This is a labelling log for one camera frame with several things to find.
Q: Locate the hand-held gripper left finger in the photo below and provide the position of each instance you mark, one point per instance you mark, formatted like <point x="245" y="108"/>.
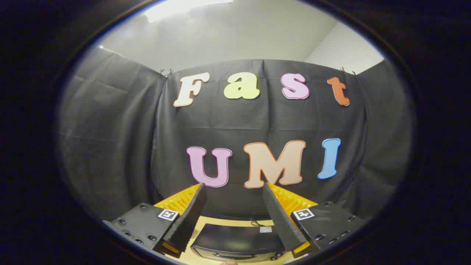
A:
<point x="189" y="217"/>

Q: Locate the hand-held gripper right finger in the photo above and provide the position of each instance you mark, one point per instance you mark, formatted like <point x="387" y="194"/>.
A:
<point x="279" y="219"/>

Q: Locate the black toaster oven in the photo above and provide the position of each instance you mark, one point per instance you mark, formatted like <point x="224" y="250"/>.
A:
<point x="235" y="239"/>

